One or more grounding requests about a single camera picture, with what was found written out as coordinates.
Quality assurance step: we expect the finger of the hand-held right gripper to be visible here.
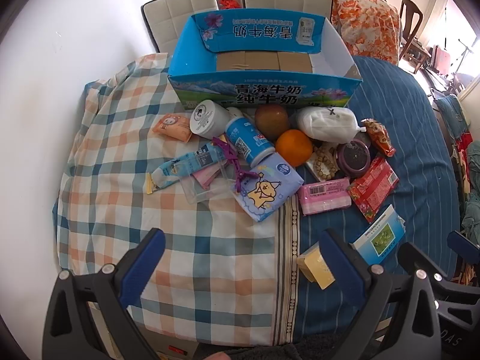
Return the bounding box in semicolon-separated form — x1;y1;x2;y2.
447;230;480;269
397;241;480;321

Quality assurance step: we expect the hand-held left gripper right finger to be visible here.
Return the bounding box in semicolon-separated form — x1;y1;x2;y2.
320;228;444;360

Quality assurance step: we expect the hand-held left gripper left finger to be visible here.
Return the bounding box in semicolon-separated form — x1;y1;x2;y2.
41;228;166;360

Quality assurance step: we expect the yellow soap bar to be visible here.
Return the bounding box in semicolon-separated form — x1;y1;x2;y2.
296;242;336;290

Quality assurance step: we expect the blue and green medicine box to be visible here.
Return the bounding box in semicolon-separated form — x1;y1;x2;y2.
349;204;407;267

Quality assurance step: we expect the large pink packet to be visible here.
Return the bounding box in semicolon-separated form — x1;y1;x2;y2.
297;177;352;217

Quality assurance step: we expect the red snack packet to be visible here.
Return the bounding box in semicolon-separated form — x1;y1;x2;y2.
346;156;399;224

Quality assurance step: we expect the clear plastic case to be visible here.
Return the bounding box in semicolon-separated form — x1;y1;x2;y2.
180;159;241;205

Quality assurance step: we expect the wooden bead bracelet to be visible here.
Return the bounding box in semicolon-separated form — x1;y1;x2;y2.
312;143;340;182

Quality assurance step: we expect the blue toothpaste tube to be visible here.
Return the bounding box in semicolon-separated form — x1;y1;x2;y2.
145;144;227;196

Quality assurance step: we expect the blue cartoon tissue pack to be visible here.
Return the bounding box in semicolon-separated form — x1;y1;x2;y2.
232;153;305;223

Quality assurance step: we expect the small pink sachet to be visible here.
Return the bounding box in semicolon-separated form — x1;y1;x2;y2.
193;167;220;190

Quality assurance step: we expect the purple round tin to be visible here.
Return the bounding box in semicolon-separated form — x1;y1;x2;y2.
335;139;372;179

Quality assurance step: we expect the orange-red snack packet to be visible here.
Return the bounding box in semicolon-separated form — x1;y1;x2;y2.
361;118;396;157

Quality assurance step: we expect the dark round compact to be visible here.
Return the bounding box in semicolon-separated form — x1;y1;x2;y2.
352;131;372;149

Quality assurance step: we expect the orange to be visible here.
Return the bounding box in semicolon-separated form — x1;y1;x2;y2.
275;129;314;167

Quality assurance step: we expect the purple hair clip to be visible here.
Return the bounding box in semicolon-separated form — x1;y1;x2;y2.
212;136;263;197

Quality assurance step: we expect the orange tissue packet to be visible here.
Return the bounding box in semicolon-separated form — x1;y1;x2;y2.
152;113;193;143

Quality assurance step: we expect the white round jar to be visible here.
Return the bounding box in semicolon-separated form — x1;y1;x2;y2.
189;99;231;139

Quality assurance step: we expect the blue and white bottle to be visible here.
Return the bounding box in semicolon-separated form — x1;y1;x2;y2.
225;107;276;167

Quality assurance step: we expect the brown round fruit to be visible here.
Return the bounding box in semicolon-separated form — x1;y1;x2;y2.
254;104;290;141

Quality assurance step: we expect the blue milk carton box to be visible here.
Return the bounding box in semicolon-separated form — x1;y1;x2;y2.
167;7;364;111

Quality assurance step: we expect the plaid bed sheet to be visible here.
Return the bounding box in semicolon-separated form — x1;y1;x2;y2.
52;53;301;346

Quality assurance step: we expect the pile of clothes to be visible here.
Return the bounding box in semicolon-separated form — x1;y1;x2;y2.
431;95;480;282

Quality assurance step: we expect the blue striped bed sheet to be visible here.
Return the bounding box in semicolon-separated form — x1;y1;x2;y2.
277;55;462;346

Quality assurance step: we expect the orange floral pillow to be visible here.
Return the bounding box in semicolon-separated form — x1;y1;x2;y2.
332;0;401;66

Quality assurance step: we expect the brown wooden chair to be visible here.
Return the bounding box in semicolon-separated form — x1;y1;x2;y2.
397;0;428;72

